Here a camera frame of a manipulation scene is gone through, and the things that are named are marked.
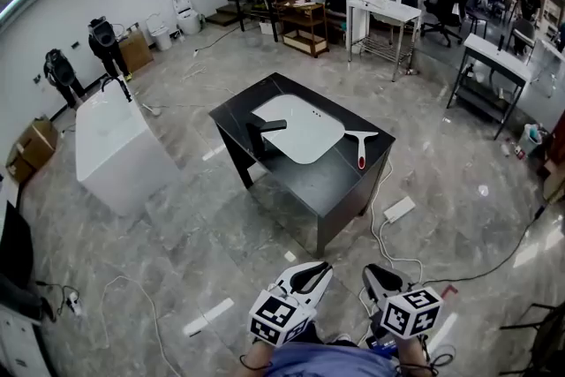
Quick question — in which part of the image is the black sink faucet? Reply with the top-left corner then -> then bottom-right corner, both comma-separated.
245,118 -> 288,154

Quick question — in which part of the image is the large cardboard box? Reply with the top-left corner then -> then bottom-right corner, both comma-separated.
17,117 -> 59,170

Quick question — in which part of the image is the white bathtub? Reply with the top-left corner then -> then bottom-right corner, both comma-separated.
74,77 -> 182,217

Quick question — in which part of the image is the white power strip cable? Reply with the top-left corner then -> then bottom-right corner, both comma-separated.
369,158 -> 425,283

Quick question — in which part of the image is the black left wristband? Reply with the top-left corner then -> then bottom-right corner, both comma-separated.
240,355 -> 273,370

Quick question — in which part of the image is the white sink stand with faucet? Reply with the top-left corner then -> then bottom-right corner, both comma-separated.
347,0 -> 423,83

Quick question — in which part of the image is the black right wristband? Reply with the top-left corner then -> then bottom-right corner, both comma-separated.
395,360 -> 432,373

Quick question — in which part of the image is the black office chair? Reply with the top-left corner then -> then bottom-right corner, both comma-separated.
421,0 -> 476,48

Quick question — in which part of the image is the small cardboard box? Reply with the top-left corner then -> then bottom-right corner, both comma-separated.
5,152 -> 34,185

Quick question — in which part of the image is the white-topped black frame washstand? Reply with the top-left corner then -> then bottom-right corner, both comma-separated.
446,33 -> 533,141

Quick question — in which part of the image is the black table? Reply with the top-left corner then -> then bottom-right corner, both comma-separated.
208,72 -> 396,260

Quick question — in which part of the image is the long black floor cable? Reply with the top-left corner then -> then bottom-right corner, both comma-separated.
423,205 -> 546,284

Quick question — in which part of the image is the small white toilet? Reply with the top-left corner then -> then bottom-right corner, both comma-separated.
145,12 -> 173,52

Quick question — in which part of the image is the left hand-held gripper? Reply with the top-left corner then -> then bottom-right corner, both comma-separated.
249,260 -> 335,346

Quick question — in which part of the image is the small white socket with cables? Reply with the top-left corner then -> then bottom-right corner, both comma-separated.
37,281 -> 85,318

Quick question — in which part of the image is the white power strip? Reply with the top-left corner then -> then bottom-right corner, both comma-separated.
382,195 -> 417,222

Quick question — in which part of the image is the tall cardboard box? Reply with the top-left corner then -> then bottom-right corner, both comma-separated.
117,28 -> 154,74

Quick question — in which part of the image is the white and red squeegee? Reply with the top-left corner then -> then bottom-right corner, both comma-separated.
343,129 -> 380,170

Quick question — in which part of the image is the wooden shelf cart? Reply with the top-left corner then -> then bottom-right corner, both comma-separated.
269,0 -> 330,58

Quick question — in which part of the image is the white toilet with raised lid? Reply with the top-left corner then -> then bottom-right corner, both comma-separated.
171,0 -> 202,36

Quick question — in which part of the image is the person's right forearm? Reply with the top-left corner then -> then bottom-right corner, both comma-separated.
395,335 -> 432,377

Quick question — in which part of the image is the black wristband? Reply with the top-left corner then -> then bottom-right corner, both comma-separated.
395,360 -> 432,373
240,355 -> 273,370

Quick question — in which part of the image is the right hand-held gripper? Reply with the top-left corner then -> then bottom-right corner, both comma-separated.
362,263 -> 444,340

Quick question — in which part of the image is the phone with lit screen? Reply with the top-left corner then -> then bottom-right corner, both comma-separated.
365,336 -> 398,353

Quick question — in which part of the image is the black bathtub faucet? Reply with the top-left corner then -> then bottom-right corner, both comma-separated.
100,74 -> 133,103

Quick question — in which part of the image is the long white floor cable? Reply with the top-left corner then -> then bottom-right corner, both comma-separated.
100,275 -> 182,377

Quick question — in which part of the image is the white sink basin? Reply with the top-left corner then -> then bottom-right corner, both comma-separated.
251,94 -> 346,165

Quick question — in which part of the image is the person's left forearm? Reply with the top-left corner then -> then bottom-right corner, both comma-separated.
241,339 -> 283,377

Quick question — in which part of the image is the white bucket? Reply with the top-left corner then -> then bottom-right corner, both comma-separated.
518,123 -> 543,155

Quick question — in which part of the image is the ceiling tube light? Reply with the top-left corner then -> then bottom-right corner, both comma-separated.
0,0 -> 40,21

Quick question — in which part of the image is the person's blue shirt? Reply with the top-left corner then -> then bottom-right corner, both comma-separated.
264,342 -> 398,377

